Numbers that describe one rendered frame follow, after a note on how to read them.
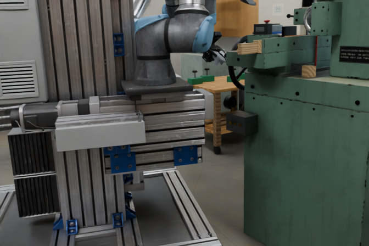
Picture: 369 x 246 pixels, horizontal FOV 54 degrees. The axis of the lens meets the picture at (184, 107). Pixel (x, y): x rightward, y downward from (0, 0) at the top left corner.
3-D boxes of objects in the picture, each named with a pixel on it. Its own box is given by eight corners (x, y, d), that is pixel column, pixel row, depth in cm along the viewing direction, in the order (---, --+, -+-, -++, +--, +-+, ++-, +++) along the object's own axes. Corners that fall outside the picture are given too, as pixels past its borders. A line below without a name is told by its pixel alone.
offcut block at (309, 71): (301, 76, 145) (301, 65, 145) (310, 76, 146) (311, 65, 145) (306, 77, 142) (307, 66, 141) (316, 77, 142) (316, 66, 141)
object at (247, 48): (322, 45, 170) (322, 37, 169) (325, 45, 168) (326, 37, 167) (237, 54, 137) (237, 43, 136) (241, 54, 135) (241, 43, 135)
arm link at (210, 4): (192, 26, 154) (191, -1, 151) (218, 24, 151) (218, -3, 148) (187, 26, 146) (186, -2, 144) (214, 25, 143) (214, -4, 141)
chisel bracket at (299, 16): (302, 27, 165) (302, 8, 163) (330, 27, 154) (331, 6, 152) (292, 28, 161) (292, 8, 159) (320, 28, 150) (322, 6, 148)
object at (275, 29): (266, 33, 181) (267, 22, 179) (284, 33, 172) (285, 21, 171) (248, 34, 173) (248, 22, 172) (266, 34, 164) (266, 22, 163)
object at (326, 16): (323, 34, 141) (325, 3, 139) (340, 34, 136) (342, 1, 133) (309, 35, 136) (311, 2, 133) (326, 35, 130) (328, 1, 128)
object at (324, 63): (301, 63, 188) (301, 56, 187) (339, 66, 171) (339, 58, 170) (247, 71, 164) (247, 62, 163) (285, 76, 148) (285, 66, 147)
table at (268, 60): (294, 54, 198) (294, 43, 197) (347, 57, 175) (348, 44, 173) (210, 63, 163) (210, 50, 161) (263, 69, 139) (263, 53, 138)
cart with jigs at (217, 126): (234, 127, 366) (234, 62, 351) (276, 141, 318) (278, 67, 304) (178, 139, 333) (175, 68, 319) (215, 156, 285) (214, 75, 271)
